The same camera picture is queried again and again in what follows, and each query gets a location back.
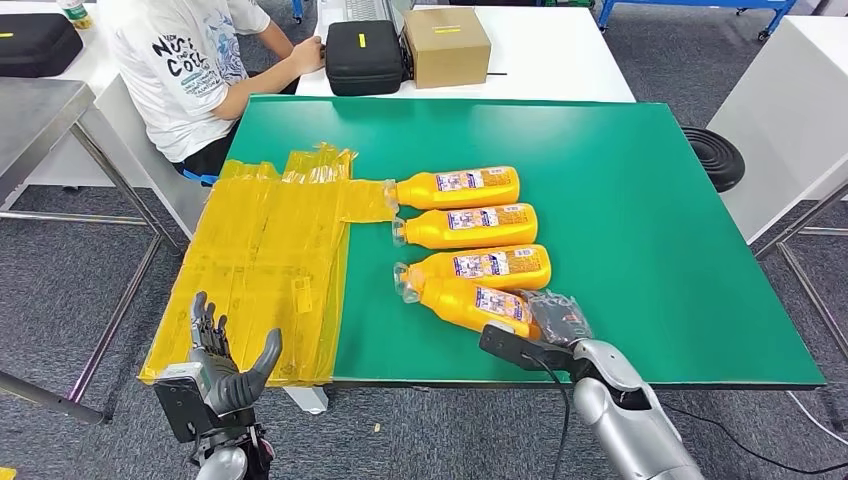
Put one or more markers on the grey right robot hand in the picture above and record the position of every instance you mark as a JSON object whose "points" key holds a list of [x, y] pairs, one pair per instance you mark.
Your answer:
{"points": [[560, 318]]}

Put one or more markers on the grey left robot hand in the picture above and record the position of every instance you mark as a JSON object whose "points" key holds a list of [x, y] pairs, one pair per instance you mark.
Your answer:
{"points": [[225, 384]]}

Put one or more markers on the orange detergent bottle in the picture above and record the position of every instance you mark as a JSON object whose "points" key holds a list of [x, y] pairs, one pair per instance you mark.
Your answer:
{"points": [[437, 268], [457, 308], [430, 235], [424, 193]]}

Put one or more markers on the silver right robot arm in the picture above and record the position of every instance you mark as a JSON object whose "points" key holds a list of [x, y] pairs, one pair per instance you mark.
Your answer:
{"points": [[629, 424]]}

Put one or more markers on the green capped bottle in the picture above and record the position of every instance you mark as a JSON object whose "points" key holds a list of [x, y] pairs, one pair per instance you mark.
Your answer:
{"points": [[76, 13]]}

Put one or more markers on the white table foot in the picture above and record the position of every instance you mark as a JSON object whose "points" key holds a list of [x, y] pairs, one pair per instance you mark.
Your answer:
{"points": [[308, 401]]}

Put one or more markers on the green work table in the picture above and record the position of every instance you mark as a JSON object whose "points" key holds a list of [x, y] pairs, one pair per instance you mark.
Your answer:
{"points": [[629, 232]]}

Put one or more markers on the yellow taped cardboard sheet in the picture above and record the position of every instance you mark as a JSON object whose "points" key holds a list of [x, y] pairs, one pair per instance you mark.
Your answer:
{"points": [[265, 245]]}

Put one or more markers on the black ribbed round stool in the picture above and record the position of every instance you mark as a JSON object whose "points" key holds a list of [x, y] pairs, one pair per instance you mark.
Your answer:
{"points": [[715, 159]]}

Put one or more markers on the yellow tape scrap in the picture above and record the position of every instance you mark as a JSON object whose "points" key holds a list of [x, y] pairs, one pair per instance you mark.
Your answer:
{"points": [[6, 474]]}

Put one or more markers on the white desk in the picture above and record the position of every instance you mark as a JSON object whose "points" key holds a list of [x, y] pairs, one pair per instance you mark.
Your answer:
{"points": [[119, 159]]}

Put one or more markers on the brown cardboard box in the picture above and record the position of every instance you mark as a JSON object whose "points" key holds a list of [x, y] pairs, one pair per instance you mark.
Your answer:
{"points": [[447, 53]]}

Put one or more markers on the white side table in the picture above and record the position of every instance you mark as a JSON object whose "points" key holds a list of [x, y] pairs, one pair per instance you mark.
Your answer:
{"points": [[782, 126]]}

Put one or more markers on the person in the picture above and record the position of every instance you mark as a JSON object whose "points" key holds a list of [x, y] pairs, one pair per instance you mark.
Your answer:
{"points": [[179, 86]]}

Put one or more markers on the black zip case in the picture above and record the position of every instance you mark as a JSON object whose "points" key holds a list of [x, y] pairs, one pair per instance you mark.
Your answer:
{"points": [[364, 63], [36, 46]]}

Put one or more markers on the steel table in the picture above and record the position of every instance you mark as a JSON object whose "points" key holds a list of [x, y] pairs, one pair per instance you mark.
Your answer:
{"points": [[33, 119]]}

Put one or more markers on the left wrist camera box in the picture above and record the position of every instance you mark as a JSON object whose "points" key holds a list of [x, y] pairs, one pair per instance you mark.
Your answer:
{"points": [[179, 407]]}

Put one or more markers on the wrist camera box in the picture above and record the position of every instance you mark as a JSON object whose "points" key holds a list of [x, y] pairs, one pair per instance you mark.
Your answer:
{"points": [[510, 344], [179, 407]]}

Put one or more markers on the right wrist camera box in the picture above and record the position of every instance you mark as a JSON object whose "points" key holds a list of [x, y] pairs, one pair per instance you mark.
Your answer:
{"points": [[510, 344]]}

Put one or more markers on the steel table frame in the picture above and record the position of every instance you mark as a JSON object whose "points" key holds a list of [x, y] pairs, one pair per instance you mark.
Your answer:
{"points": [[798, 278]]}

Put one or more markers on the blue cart frame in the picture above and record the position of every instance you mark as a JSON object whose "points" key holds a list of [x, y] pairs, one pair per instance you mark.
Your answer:
{"points": [[696, 3]]}

